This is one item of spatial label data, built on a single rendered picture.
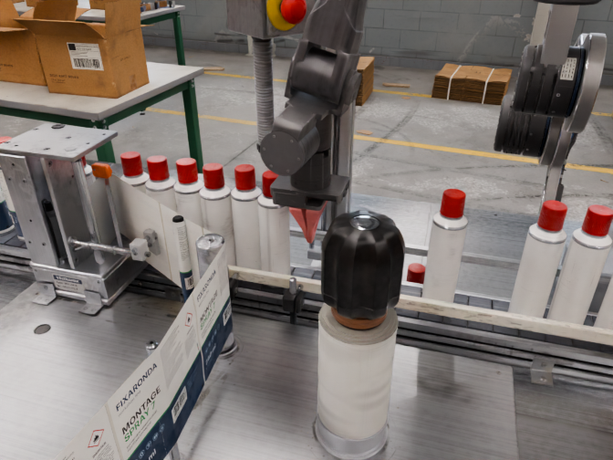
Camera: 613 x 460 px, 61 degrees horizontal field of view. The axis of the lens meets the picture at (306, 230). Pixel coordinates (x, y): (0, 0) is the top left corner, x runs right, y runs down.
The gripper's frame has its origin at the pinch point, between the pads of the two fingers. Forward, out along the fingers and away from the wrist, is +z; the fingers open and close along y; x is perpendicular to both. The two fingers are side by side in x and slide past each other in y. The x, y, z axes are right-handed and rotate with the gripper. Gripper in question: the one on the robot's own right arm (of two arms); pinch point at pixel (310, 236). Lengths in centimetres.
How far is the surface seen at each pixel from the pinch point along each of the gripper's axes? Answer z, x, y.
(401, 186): 102, 233, -8
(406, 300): 10.3, 1.7, 15.2
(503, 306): 13.7, 9.0, 30.4
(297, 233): 5.8, 9.4, -5.1
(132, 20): -5, 140, -119
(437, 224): -2.4, 4.8, 18.2
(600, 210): -6.7, 7.0, 39.4
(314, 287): 10.9, 1.6, 0.1
